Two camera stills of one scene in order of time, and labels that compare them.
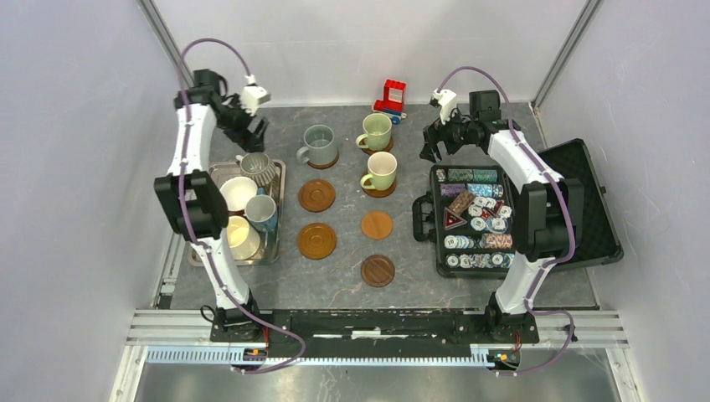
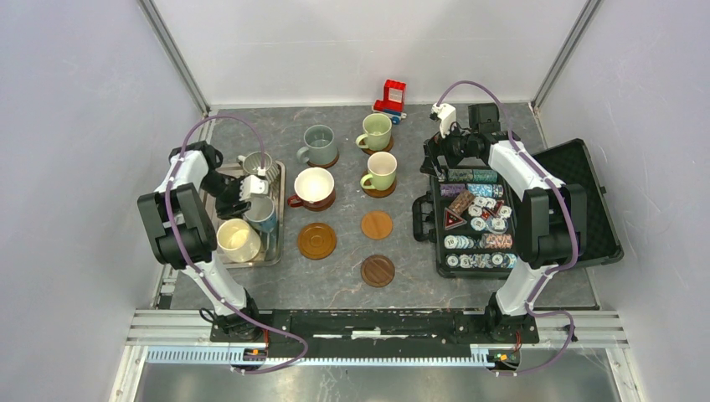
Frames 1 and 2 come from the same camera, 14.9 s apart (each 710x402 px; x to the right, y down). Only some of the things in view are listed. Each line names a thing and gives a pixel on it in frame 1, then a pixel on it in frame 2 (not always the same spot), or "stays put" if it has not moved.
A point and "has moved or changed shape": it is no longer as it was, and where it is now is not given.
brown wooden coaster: x=380 y=193 stays put
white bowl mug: x=236 y=190 has moved or changed shape
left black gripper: x=251 y=142 → x=226 y=210
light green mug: x=383 y=167 stays put
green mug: x=378 y=127 stays put
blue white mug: x=260 y=209 stays put
